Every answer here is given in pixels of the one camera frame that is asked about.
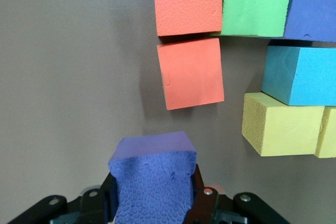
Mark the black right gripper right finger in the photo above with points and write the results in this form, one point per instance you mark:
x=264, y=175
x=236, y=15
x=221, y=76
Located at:
x=210, y=205

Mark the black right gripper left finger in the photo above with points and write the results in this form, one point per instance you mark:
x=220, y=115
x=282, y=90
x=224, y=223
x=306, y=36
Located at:
x=92, y=205

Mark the purple foam cube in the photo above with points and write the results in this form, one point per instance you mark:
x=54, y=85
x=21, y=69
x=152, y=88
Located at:
x=312, y=6
x=152, y=182

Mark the yellow foam cube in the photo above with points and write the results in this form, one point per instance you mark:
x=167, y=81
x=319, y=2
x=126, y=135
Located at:
x=328, y=134
x=286, y=129

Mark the orange foam cube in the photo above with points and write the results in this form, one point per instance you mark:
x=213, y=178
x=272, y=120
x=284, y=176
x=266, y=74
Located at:
x=189, y=3
x=191, y=74

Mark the blue foam cube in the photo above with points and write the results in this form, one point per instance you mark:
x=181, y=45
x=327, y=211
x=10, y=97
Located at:
x=309, y=77

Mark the green foam cube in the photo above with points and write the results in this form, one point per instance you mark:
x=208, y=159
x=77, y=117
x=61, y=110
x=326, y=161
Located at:
x=254, y=3

